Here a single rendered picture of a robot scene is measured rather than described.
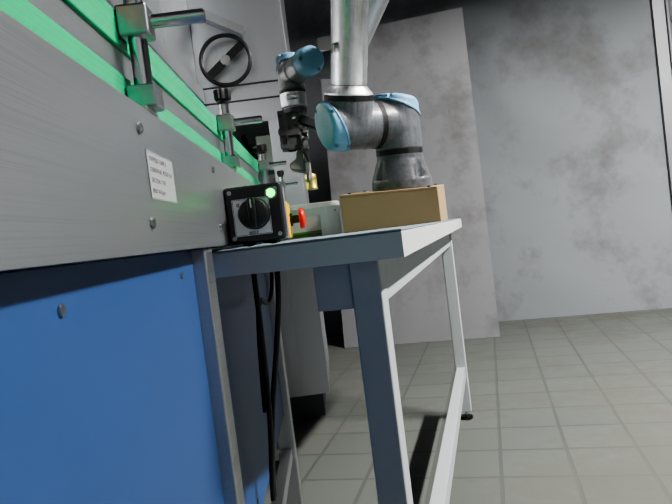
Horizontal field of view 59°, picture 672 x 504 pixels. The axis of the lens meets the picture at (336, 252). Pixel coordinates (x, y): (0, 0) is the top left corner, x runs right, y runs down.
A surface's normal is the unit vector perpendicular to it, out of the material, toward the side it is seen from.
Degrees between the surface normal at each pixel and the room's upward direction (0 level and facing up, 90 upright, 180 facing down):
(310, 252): 90
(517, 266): 90
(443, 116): 82
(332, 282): 90
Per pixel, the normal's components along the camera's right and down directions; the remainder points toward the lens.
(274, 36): 0.02, 0.03
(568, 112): -0.25, 0.07
